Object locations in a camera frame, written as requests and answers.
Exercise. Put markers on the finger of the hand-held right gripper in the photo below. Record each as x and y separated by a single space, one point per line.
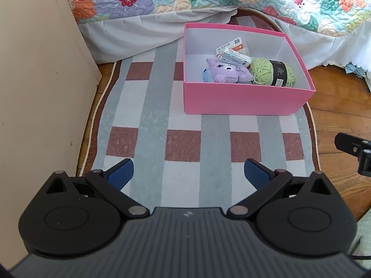
347 143

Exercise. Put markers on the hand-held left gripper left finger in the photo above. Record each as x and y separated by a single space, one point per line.
120 175

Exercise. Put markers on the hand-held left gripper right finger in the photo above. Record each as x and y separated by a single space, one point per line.
258 175

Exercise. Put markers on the pink cardboard box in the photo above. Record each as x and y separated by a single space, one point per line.
232 98

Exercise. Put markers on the green yarn ball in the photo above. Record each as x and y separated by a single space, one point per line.
260 71

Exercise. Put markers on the purple plush toy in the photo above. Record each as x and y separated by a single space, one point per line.
223 72

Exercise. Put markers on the blue wet wipes pack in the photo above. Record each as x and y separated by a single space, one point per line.
206 76

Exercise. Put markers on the white tissue pack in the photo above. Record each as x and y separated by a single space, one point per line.
233 58

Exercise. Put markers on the clear packet with orange label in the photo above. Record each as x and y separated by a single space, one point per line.
236 44

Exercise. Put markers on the pale green cloth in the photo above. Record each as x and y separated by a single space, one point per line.
365 231

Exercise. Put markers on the checkered rug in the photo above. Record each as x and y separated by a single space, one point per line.
182 144

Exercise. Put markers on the pale blue cloth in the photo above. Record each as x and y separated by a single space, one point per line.
356 69

